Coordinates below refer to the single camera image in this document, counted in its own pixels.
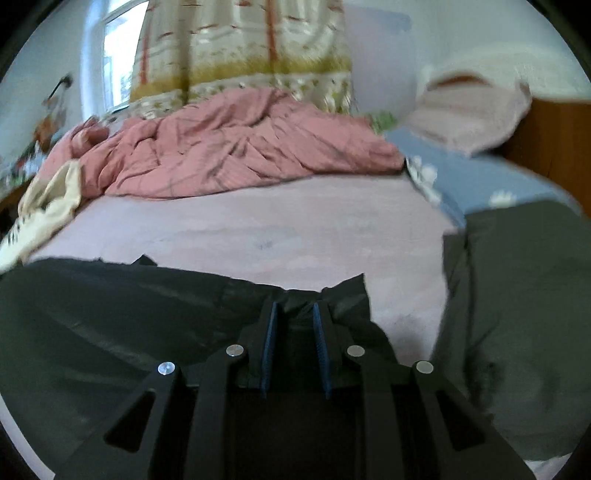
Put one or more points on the patterned cream curtain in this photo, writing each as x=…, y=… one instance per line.
x=240, y=46

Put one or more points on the cream printed blanket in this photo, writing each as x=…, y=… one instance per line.
x=46, y=212

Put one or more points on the olive green garment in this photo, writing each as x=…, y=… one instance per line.
x=521, y=323

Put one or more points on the translucent white storage box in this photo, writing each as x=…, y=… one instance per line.
x=381, y=60

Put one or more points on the clutter of small bottles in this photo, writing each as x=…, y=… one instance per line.
x=21, y=166

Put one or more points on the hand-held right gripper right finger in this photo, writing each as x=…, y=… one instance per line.
x=321, y=350

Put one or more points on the pink quilt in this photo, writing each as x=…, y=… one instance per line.
x=240, y=143

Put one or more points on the blue floral pillow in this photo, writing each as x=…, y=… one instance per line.
x=480, y=180

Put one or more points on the wall hanging ornament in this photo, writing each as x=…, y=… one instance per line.
x=55, y=115

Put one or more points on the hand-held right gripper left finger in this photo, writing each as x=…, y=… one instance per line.
x=268, y=350

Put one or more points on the large dark jacket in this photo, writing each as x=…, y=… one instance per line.
x=115, y=323

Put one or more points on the wooden headboard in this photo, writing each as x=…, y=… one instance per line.
x=554, y=134

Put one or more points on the window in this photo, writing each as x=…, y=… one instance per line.
x=117, y=60

